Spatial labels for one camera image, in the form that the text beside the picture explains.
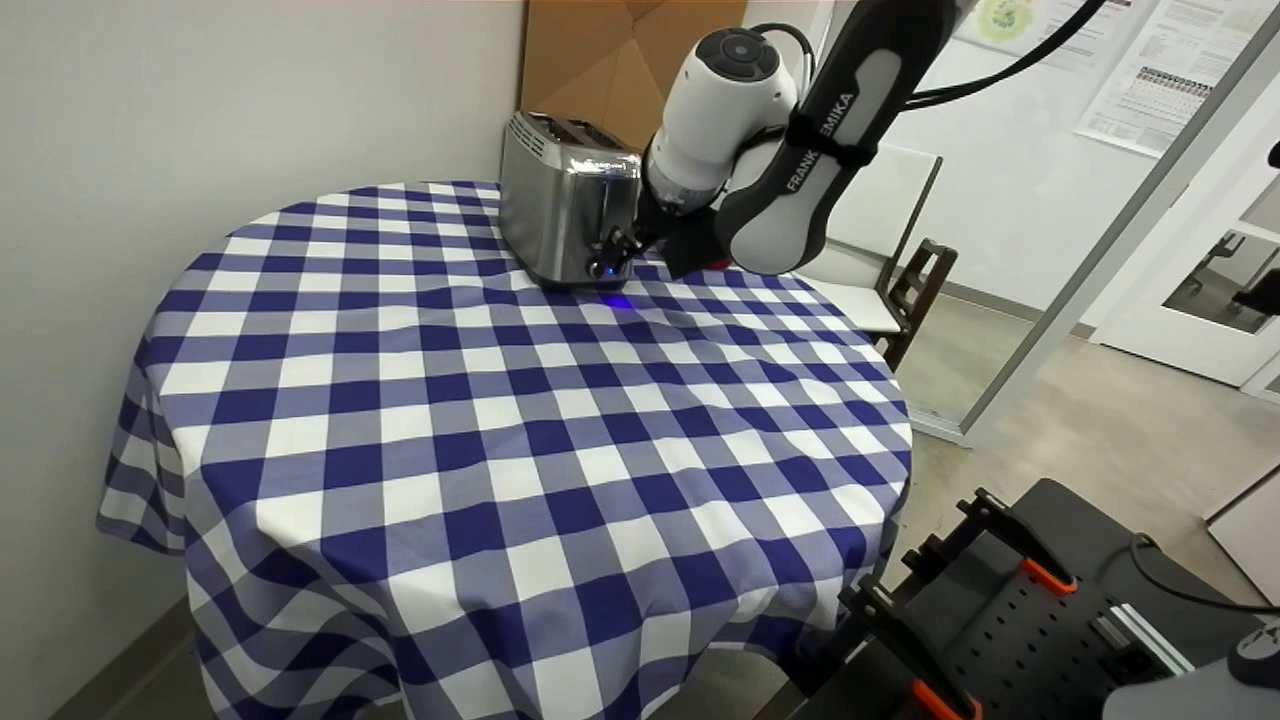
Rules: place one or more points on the grey metal frame post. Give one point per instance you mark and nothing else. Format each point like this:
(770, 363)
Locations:
(1217, 129)

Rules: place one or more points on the white wall poster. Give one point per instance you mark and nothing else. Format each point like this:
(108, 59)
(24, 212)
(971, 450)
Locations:
(1170, 71)

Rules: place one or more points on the brown cardboard box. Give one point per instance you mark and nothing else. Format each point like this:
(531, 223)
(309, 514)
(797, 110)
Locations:
(615, 61)

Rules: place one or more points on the silver metal toaster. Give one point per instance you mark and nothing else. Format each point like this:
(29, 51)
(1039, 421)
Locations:
(564, 196)

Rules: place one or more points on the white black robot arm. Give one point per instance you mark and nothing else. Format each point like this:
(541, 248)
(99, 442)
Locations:
(749, 165)

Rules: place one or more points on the blue white checkered tablecloth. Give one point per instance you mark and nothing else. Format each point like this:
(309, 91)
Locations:
(399, 473)

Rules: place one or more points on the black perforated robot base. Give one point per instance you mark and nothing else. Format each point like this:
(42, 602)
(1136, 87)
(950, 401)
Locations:
(1041, 611)

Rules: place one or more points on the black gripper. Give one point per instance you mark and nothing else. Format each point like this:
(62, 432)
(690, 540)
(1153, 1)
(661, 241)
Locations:
(681, 241)

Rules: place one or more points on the dark wooden chair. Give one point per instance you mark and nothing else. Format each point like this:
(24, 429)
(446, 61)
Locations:
(874, 267)

